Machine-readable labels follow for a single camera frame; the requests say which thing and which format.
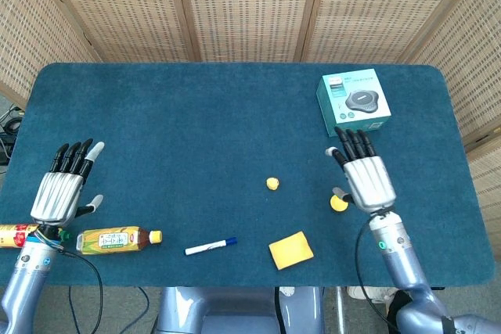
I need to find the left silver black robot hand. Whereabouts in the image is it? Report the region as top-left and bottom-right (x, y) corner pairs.
(30, 138), (106, 229)

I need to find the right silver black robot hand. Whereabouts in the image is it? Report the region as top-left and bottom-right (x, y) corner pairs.
(324, 126), (398, 214)

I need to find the round yellow disc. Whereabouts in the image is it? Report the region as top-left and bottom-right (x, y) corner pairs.
(330, 194), (349, 214)

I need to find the bottle red yellow label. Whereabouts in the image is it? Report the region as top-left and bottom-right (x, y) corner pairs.
(0, 223), (74, 250)

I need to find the tea bottle yellow label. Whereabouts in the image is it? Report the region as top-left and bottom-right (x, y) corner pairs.
(75, 226), (164, 256)

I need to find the teal speakerphone box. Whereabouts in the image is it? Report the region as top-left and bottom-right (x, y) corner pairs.
(315, 68), (392, 138)

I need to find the yellow square sponge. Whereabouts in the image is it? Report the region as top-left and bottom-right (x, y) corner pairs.
(268, 231), (315, 271)

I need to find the white shoe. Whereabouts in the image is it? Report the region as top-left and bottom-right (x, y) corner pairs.
(346, 286), (396, 304)

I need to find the black trouser leg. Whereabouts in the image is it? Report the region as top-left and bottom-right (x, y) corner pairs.
(386, 289), (416, 327)

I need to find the metal table leg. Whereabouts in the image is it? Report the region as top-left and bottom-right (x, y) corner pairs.
(335, 286), (348, 334)

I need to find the blue table mat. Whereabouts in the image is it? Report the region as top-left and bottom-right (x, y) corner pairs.
(0, 62), (495, 289)

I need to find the white blue whiteboard marker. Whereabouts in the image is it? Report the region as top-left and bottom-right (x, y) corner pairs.
(184, 236), (239, 257)

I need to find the blue-grey robot torso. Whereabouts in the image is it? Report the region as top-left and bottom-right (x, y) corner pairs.
(156, 286), (326, 334)

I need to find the woven bamboo folding screen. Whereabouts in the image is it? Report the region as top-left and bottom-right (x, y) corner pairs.
(0, 0), (501, 257)

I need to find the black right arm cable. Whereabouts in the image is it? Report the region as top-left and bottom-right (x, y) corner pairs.
(354, 214), (402, 332)

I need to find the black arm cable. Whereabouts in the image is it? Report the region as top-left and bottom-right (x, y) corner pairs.
(354, 214), (402, 332)
(57, 246), (104, 334)

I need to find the dark floor cable bundle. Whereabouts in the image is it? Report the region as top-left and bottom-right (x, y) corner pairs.
(0, 105), (25, 165)

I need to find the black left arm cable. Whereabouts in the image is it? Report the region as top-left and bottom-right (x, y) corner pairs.
(57, 246), (104, 334)

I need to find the blue floor cable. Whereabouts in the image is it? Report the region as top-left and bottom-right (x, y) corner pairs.
(136, 286), (152, 324)

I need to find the black torso cable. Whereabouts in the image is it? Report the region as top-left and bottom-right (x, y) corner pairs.
(273, 286), (289, 334)

